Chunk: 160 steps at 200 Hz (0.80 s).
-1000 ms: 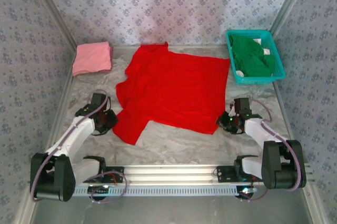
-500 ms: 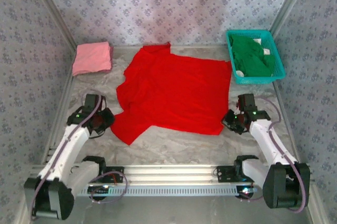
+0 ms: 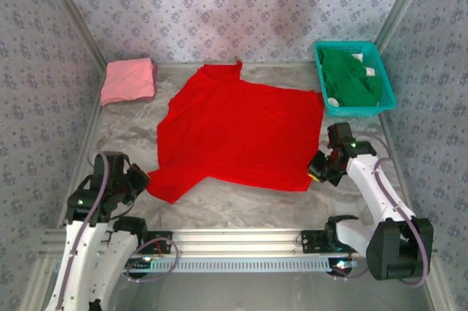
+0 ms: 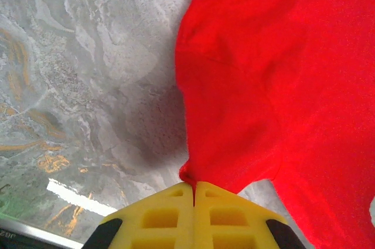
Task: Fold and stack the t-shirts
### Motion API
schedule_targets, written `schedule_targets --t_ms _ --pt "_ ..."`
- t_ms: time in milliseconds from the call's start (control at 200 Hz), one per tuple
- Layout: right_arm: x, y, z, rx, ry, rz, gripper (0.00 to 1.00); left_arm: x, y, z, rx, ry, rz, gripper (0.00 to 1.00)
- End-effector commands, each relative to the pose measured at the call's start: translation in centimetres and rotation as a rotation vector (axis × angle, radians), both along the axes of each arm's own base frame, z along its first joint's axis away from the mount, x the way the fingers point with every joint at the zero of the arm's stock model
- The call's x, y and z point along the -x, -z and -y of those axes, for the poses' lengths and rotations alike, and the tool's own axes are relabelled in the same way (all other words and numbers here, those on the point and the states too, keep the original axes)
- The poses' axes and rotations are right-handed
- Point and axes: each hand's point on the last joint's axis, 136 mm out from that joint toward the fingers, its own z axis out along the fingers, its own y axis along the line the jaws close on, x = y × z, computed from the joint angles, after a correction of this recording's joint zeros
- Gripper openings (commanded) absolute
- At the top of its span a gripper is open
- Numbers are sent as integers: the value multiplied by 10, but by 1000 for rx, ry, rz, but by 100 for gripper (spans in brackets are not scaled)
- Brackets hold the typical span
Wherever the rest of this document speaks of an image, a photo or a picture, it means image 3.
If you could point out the teal plastic basket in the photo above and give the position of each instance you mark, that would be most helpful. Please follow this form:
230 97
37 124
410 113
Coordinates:
385 80

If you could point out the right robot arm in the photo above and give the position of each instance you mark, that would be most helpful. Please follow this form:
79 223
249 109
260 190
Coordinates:
365 179

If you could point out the green t-shirt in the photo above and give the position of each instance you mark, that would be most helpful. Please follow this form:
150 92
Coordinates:
347 84

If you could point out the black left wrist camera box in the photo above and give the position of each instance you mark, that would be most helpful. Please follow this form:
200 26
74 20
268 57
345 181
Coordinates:
115 164

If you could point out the aluminium mounting rail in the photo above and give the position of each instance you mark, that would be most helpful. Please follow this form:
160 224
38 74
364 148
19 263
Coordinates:
237 241

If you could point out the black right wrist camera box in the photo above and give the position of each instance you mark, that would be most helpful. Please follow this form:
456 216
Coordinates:
340 135

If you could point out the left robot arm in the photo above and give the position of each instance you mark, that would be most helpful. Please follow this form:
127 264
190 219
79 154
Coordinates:
80 252

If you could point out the aluminium frame post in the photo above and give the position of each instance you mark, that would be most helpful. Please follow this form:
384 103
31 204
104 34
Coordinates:
402 3
73 11

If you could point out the pink folded t-shirt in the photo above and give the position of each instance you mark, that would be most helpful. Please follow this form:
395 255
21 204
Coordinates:
126 80

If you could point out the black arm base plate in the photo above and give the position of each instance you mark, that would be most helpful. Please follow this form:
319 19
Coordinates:
161 241
312 241

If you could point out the black electronics module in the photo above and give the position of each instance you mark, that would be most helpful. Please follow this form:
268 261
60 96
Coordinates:
137 265
342 267

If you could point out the red t-shirt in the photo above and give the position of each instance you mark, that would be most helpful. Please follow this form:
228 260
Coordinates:
237 131

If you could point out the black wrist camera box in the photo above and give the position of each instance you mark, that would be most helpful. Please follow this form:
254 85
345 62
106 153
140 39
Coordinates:
115 164
340 135

